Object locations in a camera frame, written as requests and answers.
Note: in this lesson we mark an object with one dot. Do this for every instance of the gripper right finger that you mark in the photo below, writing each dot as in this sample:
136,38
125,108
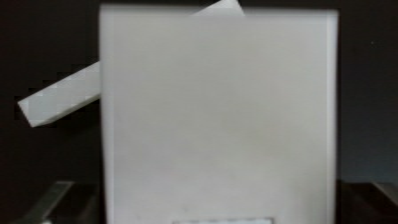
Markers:
367,203

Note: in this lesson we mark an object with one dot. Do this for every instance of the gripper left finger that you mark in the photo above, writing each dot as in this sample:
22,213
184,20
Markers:
68,205

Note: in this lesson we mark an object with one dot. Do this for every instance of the white cabinet top block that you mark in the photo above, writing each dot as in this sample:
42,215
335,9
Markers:
249,177

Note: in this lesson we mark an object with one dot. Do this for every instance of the white obstacle wall fence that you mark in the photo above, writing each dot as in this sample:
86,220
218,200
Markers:
63,100

